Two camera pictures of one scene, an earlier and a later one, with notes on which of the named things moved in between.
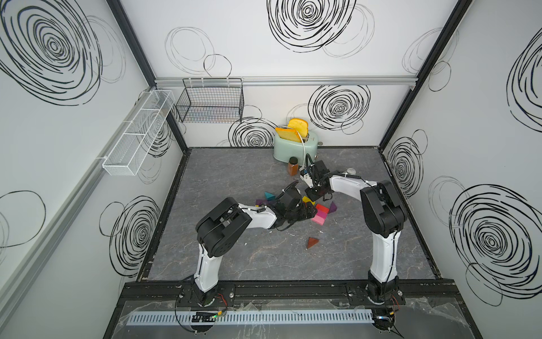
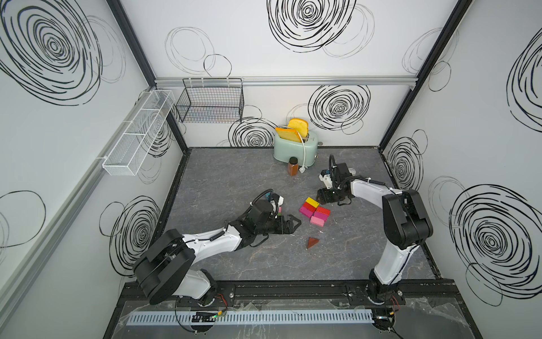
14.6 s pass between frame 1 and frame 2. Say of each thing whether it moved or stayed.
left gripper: moved
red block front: stayed
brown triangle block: stayed
